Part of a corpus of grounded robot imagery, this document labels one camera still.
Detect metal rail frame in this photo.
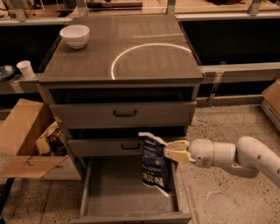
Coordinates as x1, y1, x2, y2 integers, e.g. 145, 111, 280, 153
199, 62, 280, 106

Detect middle grey drawer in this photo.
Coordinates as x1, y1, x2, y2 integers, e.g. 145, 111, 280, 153
68, 137, 144, 157

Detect blue chip bag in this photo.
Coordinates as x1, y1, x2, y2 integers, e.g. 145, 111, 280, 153
138, 132, 171, 197

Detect snack bags in box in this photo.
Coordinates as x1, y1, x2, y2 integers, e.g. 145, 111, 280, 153
35, 122, 67, 156

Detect white paper cup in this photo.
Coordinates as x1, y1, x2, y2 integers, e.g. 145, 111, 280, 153
17, 60, 35, 79

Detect open cardboard box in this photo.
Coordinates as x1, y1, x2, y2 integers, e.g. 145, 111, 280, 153
0, 99, 81, 180

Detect bottom grey open drawer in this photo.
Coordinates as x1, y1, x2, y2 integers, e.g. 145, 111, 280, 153
71, 156, 191, 224

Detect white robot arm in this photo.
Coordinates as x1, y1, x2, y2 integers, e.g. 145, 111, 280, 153
163, 136, 280, 187

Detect dark round lid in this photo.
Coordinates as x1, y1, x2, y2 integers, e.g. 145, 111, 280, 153
0, 65, 16, 82

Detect grey drawer cabinet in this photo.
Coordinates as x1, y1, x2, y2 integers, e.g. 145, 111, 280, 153
38, 14, 205, 224

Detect top grey drawer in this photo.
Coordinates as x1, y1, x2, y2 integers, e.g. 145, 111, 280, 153
50, 101, 196, 129

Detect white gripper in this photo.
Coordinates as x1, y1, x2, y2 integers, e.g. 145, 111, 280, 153
164, 139, 214, 168

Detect cardboard box at right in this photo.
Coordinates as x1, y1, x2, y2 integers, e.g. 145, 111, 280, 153
261, 79, 280, 132

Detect white ceramic bowl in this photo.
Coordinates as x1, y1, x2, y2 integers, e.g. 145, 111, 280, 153
59, 24, 90, 49

